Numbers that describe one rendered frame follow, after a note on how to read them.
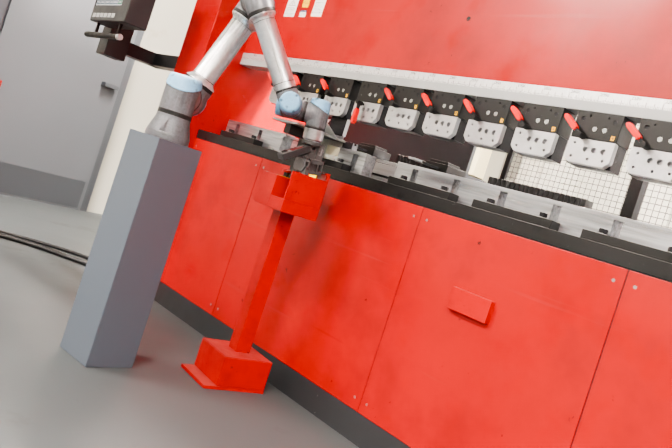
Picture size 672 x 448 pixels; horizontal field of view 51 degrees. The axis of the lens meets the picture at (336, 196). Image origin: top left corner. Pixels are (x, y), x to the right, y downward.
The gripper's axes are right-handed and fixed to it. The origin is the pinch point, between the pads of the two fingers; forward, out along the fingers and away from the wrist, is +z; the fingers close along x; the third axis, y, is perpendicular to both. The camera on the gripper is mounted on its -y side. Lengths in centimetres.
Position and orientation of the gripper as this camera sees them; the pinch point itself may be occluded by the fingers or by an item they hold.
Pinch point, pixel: (293, 193)
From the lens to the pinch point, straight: 253.5
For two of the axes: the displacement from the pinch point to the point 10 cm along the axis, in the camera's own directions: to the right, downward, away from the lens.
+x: -5.6, -1.8, 8.0
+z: -2.4, 9.7, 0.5
